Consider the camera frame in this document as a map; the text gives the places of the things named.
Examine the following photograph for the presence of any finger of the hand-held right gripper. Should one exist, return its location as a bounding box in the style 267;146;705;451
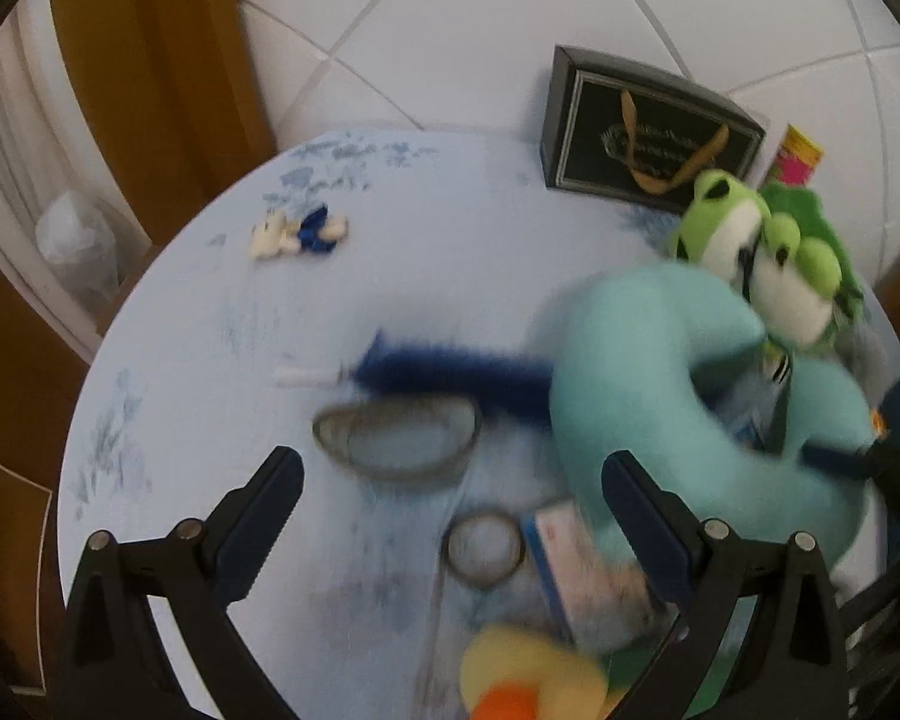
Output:
799;442;882;481

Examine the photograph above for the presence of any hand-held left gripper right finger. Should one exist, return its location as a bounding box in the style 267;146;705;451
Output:
601;450;848;720

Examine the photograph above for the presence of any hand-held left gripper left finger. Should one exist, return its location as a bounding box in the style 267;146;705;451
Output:
58;445;306;720

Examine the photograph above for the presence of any teal neck pillow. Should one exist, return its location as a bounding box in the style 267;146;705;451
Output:
549;261;878;578

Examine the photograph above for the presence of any black tape roll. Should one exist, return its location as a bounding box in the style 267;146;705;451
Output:
442;508;527;590

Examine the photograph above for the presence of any yellow duck plush green hood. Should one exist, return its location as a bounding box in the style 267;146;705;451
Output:
459;626;691;720

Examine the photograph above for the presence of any small white carton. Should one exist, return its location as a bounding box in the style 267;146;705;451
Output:
521;499;676;653

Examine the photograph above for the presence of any grey plush toy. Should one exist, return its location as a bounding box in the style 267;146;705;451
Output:
832;315;900;398

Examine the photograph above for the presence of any blue feather duster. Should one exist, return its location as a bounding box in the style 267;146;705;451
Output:
274;328;563;428

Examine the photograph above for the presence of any green frog plush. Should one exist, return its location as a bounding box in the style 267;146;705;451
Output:
667;169;867;353

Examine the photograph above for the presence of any yellow red snack canister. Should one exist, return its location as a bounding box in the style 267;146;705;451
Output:
765;124;824;188

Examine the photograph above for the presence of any black gift box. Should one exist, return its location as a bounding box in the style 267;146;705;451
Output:
540;45;766;212

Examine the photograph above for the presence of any small white blue bear keychain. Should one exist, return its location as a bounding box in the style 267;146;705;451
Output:
251;206;350;262

